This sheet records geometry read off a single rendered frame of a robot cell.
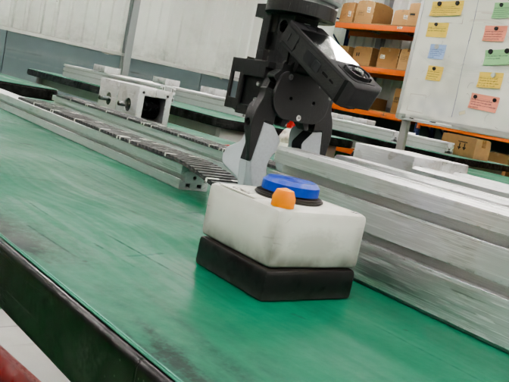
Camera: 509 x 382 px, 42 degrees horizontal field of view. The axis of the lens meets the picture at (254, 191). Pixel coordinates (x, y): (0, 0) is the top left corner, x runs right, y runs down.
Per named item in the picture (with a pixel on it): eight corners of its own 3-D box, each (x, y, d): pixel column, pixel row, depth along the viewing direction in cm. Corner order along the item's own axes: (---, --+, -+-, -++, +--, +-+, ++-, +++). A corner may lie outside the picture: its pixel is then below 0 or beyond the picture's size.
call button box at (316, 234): (193, 262, 47) (210, 176, 47) (295, 263, 53) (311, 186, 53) (260, 302, 41) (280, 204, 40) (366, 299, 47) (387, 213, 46)
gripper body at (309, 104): (276, 122, 74) (298, 13, 73) (328, 135, 68) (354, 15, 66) (220, 112, 70) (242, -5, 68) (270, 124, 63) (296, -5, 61)
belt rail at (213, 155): (51, 106, 165) (52, 95, 164) (66, 109, 167) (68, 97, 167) (298, 199, 90) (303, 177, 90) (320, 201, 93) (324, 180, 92)
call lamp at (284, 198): (265, 202, 42) (270, 183, 42) (283, 204, 43) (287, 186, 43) (280, 208, 41) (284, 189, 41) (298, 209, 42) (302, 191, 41)
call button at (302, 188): (247, 197, 46) (252, 169, 46) (290, 201, 49) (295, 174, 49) (282, 212, 43) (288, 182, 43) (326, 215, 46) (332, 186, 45)
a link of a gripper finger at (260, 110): (261, 167, 67) (294, 89, 67) (272, 171, 66) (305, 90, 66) (226, 152, 64) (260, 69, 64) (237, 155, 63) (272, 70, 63)
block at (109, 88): (86, 112, 169) (92, 75, 168) (126, 118, 176) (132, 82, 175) (104, 118, 161) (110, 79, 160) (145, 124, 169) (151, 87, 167)
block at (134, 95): (104, 119, 159) (110, 79, 158) (145, 125, 167) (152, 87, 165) (123, 126, 152) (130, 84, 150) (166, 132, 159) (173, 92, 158)
